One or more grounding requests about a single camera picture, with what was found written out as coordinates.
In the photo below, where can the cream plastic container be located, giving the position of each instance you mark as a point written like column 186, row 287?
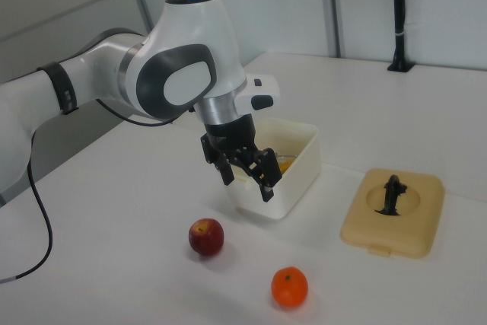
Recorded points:
column 298, row 184

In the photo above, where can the yellow toy block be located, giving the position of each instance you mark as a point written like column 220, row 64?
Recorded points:
column 285, row 166

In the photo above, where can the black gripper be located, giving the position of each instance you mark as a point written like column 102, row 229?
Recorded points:
column 232, row 134

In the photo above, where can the orange fruit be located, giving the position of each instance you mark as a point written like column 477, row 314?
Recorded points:
column 289, row 287

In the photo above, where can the black camera pole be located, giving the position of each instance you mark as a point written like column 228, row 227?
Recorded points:
column 399, row 16

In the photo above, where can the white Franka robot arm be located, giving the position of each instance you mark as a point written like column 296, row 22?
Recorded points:
column 190, row 36

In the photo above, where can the red apple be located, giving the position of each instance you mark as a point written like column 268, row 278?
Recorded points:
column 206, row 237

